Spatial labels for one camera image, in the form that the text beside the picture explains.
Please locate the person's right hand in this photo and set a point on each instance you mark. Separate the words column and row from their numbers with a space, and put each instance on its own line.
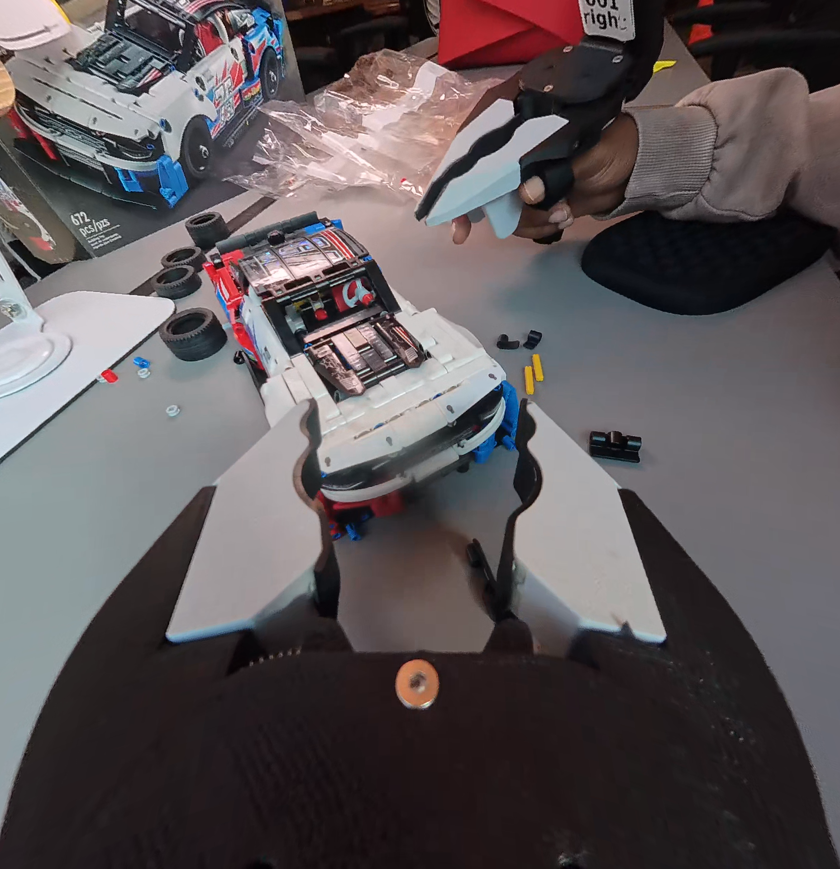
column 603, row 176

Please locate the black brick piece with nubs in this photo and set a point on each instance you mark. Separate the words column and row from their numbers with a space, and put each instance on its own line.
column 613, row 448

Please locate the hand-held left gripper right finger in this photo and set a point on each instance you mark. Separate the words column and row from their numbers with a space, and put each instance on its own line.
column 583, row 543

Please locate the white adjustable stand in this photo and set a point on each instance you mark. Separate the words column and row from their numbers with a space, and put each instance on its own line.
column 87, row 326

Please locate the red folded paper object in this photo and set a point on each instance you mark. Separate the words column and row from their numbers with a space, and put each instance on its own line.
column 488, row 34

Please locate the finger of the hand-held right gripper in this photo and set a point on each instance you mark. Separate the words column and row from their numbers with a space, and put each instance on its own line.
column 471, row 132
column 491, row 173

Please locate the white flat device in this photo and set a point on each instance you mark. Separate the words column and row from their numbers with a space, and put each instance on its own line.
column 19, row 27

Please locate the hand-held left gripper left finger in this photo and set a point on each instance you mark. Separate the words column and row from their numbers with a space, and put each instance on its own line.
column 257, row 543

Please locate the crumpled clear plastic bag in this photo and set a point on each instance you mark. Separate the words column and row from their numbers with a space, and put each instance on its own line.
column 366, row 122

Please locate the black flat strip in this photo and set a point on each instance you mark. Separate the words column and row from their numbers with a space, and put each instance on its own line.
column 247, row 210

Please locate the black cylindrical connector piece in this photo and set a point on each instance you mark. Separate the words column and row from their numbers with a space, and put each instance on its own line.
column 480, row 557

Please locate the toy car set box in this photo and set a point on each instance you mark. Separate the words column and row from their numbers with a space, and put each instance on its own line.
column 121, row 102

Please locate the brick-built toy race car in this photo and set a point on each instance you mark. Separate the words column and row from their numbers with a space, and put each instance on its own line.
column 393, row 407

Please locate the black toy tire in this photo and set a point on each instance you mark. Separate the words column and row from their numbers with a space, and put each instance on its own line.
column 206, row 235
column 169, row 261
column 189, row 350
column 160, row 284

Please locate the black mesh wrist rest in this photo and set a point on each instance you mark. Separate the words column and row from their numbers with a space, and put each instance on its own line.
column 698, row 271

